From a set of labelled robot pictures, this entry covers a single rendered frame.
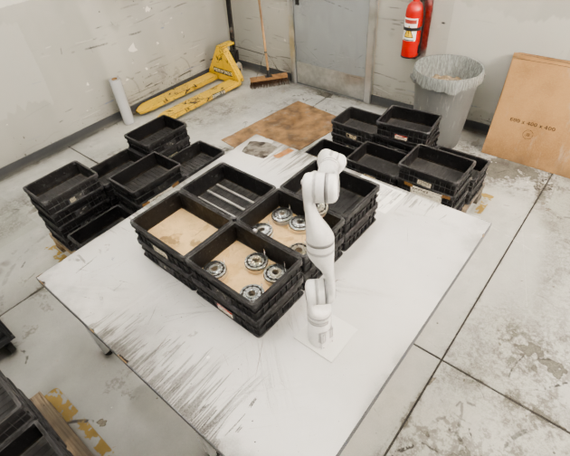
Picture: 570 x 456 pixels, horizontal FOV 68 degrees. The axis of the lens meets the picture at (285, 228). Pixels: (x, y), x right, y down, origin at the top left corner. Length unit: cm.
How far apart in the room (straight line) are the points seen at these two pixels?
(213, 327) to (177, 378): 25
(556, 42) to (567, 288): 193
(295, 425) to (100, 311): 99
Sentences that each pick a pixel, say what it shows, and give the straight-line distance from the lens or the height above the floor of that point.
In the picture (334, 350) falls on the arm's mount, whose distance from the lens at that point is 171.
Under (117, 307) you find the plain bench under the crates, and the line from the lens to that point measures 204.
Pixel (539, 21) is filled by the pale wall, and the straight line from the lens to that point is 409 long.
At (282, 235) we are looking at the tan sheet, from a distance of 195.
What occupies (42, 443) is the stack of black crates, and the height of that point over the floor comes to 38.
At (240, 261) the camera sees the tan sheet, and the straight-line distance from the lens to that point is 186.
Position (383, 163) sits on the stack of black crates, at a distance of 322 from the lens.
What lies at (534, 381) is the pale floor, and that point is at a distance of 269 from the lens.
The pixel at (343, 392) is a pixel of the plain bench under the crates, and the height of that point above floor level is 70.
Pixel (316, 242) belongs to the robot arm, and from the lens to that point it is 132.
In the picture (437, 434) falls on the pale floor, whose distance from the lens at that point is 240.
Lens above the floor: 217
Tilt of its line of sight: 42 degrees down
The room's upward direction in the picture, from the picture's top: 5 degrees counter-clockwise
